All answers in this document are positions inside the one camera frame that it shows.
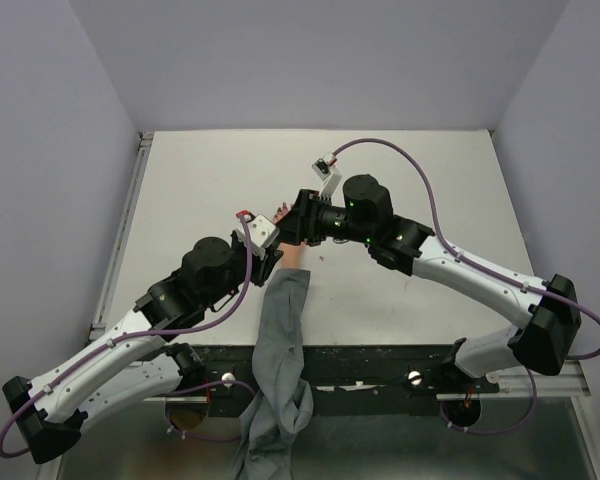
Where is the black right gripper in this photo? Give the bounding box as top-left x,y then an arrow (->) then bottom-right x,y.
273,190 -> 373,248

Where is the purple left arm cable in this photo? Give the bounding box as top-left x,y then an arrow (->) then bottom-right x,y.
0,232 -> 261,459

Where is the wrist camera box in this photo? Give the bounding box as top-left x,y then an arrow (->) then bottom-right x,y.
312,152 -> 342,199
234,210 -> 279,257

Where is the aluminium rail front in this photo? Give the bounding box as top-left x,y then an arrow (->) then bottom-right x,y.
144,362 -> 592,401

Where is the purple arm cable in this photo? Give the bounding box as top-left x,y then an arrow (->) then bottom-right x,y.
329,137 -> 600,435
0,232 -> 261,459

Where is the black mounting base plate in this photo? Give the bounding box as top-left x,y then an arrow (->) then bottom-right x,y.
179,345 -> 499,418

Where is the grey sleeve forearm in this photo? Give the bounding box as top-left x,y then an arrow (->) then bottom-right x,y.
229,268 -> 314,479

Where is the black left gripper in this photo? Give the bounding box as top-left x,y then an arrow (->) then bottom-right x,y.
202,229 -> 285,309

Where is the mannequin hand with painted nails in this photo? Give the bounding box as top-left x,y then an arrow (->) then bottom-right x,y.
273,202 -> 306,269

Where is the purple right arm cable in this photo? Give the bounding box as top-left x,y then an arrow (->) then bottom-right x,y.
329,137 -> 600,435

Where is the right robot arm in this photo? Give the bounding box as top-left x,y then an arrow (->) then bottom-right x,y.
276,175 -> 581,392

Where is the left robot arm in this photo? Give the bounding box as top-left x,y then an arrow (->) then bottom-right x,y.
0,228 -> 282,464

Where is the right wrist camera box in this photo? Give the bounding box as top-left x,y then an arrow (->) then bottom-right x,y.
312,152 -> 342,199

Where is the aluminium rail left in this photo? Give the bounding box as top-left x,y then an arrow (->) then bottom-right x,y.
88,132 -> 155,342

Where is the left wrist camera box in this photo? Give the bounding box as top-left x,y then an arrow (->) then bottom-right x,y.
234,210 -> 279,257

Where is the aluminium rail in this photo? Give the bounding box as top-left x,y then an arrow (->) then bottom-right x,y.
144,362 -> 592,401
88,132 -> 155,342

